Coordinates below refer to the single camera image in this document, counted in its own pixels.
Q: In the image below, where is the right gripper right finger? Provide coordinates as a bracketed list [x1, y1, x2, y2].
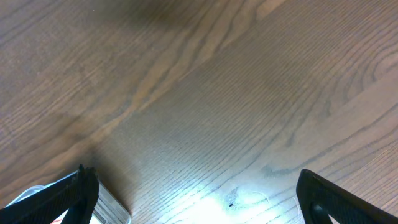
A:
[296, 169, 397, 224]

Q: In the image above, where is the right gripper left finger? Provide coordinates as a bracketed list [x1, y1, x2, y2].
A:
[1, 165, 100, 224]

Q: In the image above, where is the clear plastic container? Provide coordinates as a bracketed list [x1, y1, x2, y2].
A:
[6, 171, 131, 224]

